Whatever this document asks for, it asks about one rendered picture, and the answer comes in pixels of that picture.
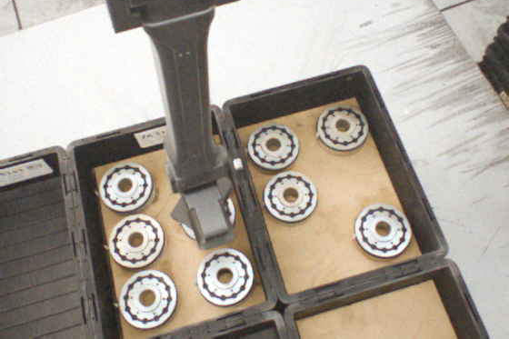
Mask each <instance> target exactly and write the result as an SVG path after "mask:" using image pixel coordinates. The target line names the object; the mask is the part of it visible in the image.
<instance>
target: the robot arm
mask: <svg viewBox="0 0 509 339"><path fill-rule="evenodd" d="M239 1H240V0H103V4H104V5H105V9H106V11H107V13H108V16H109V18H110V20H111V23H112V28H113V29H114V32H115V34H119V33H122V32H124V31H131V30H134V29H137V28H141V27H143V31H145V33H146V34H147V35H148V36H149V40H150V44H151V48H152V52H153V57H154V65H155V72H156V77H157V81H158V84H159V88H160V93H161V97H162V101H163V106H164V114H165V121H166V132H165V136H164V150H165V156H166V160H167V162H165V163H164V168H165V173H166V176H167V179H168V182H169V183H170V185H171V190H172V191H173V193H174V194H177V193H180V195H181V198H180V199H179V201H178V202H177V203H176V205H175V207H174V209H173V211H172V212H171V217H172V218H173V219H174V220H176V221H177V222H179V223H182V224H184V225H185V226H187V227H189V228H192V230H193V233H194V236H195V239H196V242H197V244H198V247H199V249H200V250H208V249H211V248H214V247H219V246H220V245H223V244H226V243H228V242H230V240H232V239H233V238H234V237H235V231H234V229H233V227H232V225H231V223H230V218H229V216H228V213H227V212H226V210H225V203H226V202H227V200H229V199H230V196H231V194H232V192H233V188H232V187H233V183H232V182H231V181H230V180H228V179H226V178H225V172H228V171H229V168H230V163H229V158H228V155H227V153H226V151H225V148H224V146H223V145H217V144H216V142H215V139H214V137H213V136H212V129H211V96H210V80H209V63H208V39H209V33H210V29H211V23H212V22H213V20H214V18H215V8H216V7H218V6H220V5H227V4H229V3H236V2H239Z"/></svg>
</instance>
